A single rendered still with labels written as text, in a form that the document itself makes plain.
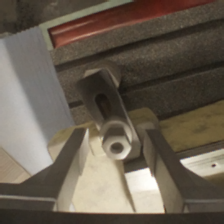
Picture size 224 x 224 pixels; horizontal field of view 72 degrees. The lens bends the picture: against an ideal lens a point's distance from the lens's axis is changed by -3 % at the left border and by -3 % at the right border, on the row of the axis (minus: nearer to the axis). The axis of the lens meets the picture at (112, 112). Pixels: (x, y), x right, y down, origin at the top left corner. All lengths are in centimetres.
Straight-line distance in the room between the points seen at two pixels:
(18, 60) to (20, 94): 9
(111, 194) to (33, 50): 38
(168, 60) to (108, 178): 31
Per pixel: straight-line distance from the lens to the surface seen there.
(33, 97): 47
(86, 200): 33
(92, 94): 18
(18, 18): 146
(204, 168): 23
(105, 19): 45
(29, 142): 53
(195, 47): 46
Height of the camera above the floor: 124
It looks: 73 degrees down
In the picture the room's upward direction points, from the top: 179 degrees counter-clockwise
